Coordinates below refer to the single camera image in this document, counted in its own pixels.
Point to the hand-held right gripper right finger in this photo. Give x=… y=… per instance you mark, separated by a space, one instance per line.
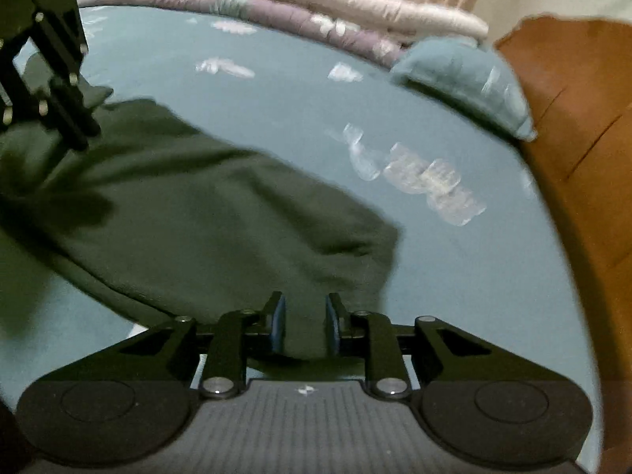
x=332 y=326

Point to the wooden headboard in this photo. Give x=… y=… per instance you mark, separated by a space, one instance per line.
x=582 y=133

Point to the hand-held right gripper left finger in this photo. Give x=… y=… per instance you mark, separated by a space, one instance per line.
x=279 y=322

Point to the teal floral pillow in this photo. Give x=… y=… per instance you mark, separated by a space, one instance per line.
x=459 y=79

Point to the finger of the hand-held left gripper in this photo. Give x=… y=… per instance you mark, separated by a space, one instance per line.
x=74 y=108
x=10 y=84

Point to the bed with teal floral sheet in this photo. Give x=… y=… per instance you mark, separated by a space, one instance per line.
x=296 y=108

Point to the dark green pants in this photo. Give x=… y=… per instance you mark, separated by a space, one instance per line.
x=197 y=217

